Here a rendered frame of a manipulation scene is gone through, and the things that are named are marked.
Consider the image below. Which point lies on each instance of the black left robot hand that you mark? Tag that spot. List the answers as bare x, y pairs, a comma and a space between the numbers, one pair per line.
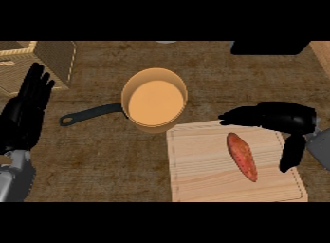
21, 110

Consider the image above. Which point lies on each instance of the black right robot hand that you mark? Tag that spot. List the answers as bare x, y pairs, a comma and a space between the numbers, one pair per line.
280, 117

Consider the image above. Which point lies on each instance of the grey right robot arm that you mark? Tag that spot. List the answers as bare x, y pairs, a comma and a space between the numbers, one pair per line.
325, 148

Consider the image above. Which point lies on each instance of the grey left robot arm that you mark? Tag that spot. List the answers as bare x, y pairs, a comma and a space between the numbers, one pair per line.
8, 177

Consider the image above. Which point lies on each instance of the red sweet potato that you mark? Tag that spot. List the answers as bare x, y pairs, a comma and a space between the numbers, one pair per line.
241, 156

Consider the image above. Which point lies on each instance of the pale wooden cutting board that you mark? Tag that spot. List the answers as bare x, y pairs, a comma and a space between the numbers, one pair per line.
228, 164

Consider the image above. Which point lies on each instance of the wicker basket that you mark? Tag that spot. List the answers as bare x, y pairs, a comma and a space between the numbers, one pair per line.
27, 63

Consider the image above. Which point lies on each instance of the black appliance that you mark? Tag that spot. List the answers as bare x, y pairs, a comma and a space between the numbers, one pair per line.
268, 47

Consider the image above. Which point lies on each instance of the small grey object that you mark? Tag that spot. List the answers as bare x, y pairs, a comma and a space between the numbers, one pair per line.
166, 41

